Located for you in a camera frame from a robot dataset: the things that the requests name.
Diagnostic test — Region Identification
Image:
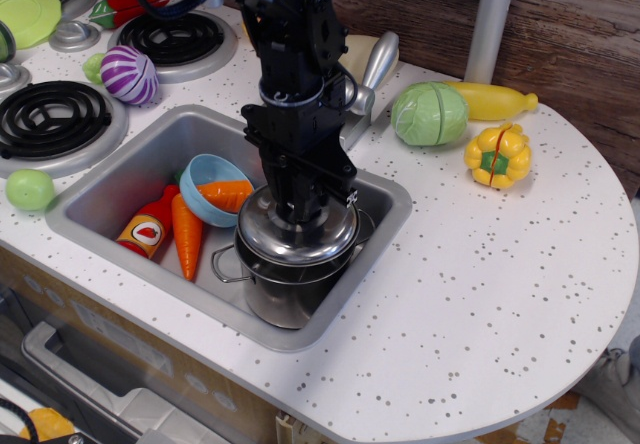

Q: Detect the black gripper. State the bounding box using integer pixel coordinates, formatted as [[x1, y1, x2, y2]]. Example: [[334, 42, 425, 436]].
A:
[[241, 100, 357, 222]]

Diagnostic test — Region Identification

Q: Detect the stainless steel pot lid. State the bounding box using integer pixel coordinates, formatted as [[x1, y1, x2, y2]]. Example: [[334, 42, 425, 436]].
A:
[[236, 186, 360, 267]]

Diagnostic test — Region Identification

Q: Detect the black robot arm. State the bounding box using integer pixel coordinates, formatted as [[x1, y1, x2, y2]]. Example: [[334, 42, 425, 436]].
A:
[[138, 0, 356, 224]]

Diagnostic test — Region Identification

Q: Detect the orange toy carrot in bowl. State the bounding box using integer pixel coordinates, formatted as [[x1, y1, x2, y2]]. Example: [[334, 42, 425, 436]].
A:
[[196, 179, 253, 214]]

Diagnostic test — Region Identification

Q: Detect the light blue toy bowl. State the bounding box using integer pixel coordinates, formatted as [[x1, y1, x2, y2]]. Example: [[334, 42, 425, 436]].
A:
[[180, 154, 254, 228]]

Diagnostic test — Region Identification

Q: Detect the silver toy faucet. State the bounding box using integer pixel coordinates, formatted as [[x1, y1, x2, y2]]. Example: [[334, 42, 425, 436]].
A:
[[340, 31, 399, 150]]

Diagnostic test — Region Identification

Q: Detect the long orange toy carrot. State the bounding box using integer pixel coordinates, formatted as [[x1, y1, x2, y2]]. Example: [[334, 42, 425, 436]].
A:
[[171, 194, 203, 281]]

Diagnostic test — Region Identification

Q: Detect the cream toy cheese wedge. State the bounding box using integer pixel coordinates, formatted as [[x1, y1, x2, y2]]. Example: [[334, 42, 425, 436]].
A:
[[340, 31, 399, 86]]

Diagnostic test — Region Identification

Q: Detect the silver toy sink basin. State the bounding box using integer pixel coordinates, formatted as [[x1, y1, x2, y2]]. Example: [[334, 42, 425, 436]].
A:
[[46, 106, 412, 351]]

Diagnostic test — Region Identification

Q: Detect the green toy cabbage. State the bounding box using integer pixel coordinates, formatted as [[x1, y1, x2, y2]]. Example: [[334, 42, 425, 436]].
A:
[[391, 82, 469, 146]]

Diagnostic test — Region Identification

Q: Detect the red toy ketchup bottle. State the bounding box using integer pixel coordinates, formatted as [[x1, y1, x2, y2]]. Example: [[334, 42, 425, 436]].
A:
[[116, 184, 179, 259]]

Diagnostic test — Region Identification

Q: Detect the back right black stove burner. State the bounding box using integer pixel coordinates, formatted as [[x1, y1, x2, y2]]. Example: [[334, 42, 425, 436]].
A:
[[108, 11, 238, 84]]

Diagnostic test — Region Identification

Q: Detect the yellow toy bell pepper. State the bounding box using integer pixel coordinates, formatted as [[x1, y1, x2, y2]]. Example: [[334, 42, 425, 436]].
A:
[[463, 123, 532, 190]]

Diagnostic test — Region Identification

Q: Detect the purple striped toy onion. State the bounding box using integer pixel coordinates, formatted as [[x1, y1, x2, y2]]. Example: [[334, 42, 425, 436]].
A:
[[100, 45, 159, 105]]

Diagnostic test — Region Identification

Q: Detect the small green toy vegetable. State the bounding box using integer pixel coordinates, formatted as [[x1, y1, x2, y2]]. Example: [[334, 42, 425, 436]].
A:
[[82, 53, 106, 85]]

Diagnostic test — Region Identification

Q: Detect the red toy chili pepper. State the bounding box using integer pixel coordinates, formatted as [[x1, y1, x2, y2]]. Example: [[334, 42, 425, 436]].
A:
[[89, 0, 146, 29]]

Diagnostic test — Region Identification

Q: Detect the front black stove burner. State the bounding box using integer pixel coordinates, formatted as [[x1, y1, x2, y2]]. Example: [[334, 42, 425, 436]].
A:
[[1, 81, 129, 178]]

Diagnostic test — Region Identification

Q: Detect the green toy apple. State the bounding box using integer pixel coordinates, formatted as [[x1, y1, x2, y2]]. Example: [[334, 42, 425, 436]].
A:
[[5, 169, 56, 211]]

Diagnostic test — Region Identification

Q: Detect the silver stove knob upper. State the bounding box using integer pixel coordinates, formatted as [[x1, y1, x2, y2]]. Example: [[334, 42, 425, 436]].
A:
[[48, 21, 100, 53]]

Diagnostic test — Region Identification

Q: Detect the silver stove knob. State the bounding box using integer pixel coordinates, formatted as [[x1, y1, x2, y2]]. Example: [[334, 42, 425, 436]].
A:
[[0, 63, 32, 101], [48, 21, 100, 53]]

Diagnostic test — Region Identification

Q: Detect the silver stove knob lower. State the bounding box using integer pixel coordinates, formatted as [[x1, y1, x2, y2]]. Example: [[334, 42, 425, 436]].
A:
[[0, 63, 32, 101]]

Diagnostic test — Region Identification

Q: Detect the light green toy plate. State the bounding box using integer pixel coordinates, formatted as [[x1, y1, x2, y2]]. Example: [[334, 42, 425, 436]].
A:
[[1, 0, 62, 50]]

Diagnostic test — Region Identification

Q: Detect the dark green toy piece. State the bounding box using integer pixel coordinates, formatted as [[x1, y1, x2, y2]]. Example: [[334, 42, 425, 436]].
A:
[[0, 22, 17, 63]]

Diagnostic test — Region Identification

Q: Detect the yellow toy on floor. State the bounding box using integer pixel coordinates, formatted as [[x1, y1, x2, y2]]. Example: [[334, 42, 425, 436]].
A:
[[27, 408, 76, 443]]

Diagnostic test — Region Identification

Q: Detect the silver oven door handle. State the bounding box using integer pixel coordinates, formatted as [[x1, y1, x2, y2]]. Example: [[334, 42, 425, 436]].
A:
[[22, 322, 174, 436]]

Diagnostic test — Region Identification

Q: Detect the right silver support post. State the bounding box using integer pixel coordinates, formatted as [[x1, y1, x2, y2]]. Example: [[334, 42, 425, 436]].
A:
[[464, 0, 511, 84]]

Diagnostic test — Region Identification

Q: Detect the black cable on floor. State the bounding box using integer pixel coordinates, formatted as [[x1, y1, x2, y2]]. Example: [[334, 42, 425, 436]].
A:
[[0, 397, 40, 443]]

